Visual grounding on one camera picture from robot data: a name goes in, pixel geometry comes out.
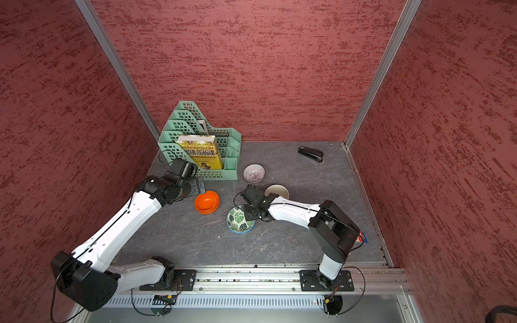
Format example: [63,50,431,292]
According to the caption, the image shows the orange bowl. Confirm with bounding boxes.
[195,191,220,215]

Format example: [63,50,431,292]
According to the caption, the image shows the large green leaf bowl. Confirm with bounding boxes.
[226,205,256,234]

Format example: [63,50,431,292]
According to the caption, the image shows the cream bowl front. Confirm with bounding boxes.
[265,184,289,199]

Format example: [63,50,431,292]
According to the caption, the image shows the purple striped bowl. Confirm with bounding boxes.
[243,164,265,184]

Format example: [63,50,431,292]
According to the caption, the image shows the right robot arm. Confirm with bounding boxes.
[237,184,361,285]

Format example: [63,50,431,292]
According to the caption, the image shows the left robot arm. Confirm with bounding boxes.
[51,158,198,312]

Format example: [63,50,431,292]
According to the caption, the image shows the yellow book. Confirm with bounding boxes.
[176,135,223,170]

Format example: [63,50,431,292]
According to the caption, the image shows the mint green file organizer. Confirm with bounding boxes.
[158,101,242,180]

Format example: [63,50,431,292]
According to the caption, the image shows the black stapler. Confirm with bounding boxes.
[298,146,324,162]

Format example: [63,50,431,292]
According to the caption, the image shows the white printed card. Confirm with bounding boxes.
[356,231,368,243]

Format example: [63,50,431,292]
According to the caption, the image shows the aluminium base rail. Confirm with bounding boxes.
[100,264,411,296]

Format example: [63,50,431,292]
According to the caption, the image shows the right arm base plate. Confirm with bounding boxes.
[299,270,355,292]

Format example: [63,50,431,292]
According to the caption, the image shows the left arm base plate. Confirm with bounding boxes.
[139,269,197,292]

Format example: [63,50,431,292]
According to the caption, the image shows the left base cable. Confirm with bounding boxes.
[130,278,184,317]

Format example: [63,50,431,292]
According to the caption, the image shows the base cable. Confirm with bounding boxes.
[130,278,184,317]
[322,266,366,316]

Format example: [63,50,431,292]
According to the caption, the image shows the right base cable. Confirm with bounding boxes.
[322,266,366,316]

